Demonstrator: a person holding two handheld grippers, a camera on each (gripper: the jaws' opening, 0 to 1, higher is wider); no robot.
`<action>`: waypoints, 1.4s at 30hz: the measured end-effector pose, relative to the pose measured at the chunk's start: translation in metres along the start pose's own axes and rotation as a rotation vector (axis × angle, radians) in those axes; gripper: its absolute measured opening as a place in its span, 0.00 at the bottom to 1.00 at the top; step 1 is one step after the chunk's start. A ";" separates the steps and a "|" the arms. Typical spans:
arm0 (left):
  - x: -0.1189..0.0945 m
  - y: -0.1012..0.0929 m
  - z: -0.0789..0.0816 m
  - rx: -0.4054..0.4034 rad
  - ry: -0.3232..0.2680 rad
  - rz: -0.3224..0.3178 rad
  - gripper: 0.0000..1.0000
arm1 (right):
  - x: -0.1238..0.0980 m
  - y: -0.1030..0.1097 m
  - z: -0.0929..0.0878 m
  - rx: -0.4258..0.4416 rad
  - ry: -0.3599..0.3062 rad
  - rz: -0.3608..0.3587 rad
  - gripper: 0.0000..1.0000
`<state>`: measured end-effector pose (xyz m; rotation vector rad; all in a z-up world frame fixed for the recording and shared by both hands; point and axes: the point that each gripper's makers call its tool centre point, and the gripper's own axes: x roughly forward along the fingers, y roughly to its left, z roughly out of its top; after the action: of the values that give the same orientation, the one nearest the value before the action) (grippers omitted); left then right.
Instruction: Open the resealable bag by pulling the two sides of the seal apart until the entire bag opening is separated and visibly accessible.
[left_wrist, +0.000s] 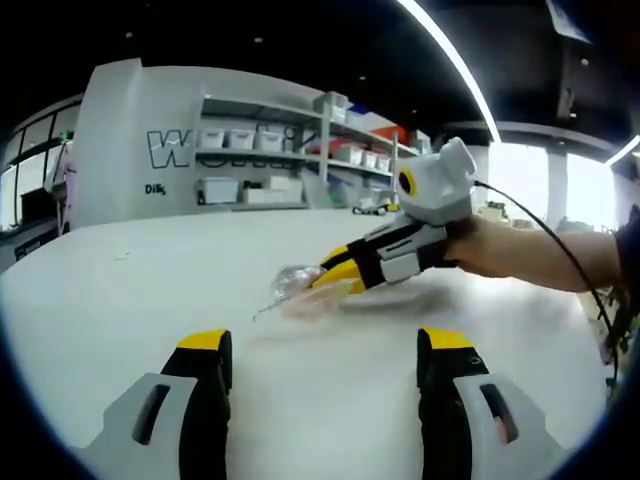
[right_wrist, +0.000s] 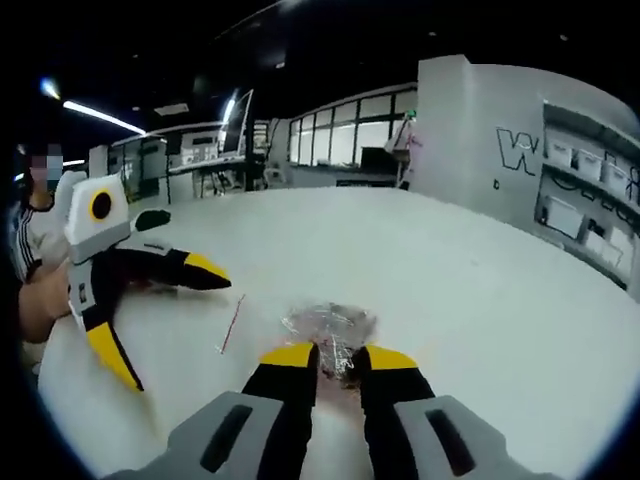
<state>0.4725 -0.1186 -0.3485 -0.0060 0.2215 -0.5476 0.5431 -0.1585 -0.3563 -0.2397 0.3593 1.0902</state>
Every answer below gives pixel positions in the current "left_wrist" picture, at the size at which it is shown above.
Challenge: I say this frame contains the grey storage shelf unit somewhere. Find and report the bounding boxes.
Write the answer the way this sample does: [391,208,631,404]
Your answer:
[193,91,432,212]

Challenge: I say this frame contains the black and yellow parts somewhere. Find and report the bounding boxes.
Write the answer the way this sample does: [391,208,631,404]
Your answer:
[351,201,402,217]

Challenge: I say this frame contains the large white storage bin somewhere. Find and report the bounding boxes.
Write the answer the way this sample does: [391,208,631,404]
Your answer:
[196,177,241,206]

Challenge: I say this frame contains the long ceiling light strip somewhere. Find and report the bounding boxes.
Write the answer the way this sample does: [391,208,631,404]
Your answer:
[398,0,504,145]

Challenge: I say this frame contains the person's right hand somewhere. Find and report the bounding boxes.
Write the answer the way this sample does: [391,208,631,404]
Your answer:
[445,217,496,275]

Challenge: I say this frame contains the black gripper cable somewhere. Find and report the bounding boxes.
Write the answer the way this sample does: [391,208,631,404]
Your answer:
[472,180,622,399]

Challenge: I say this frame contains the clear resealable bag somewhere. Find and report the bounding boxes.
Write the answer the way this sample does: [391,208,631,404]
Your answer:
[253,263,362,325]

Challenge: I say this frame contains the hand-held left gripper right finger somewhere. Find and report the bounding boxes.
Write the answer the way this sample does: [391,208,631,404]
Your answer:
[417,327,566,480]

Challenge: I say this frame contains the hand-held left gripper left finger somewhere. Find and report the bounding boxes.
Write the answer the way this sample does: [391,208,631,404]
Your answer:
[74,328,234,480]

